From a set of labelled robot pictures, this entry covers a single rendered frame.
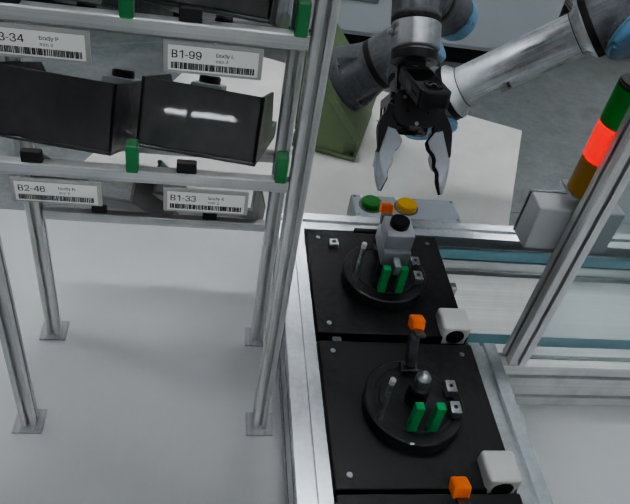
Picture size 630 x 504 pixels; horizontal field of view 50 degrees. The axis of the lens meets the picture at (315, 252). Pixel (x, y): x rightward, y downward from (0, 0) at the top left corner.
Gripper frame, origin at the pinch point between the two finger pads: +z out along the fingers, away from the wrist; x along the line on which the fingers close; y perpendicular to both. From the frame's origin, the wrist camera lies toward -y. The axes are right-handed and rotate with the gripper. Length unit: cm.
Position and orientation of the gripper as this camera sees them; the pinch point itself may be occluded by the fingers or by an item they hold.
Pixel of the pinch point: (411, 186)
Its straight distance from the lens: 99.4
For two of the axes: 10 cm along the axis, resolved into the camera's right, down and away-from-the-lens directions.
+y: -1.7, -0.1, 9.9
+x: -9.8, -0.5, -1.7
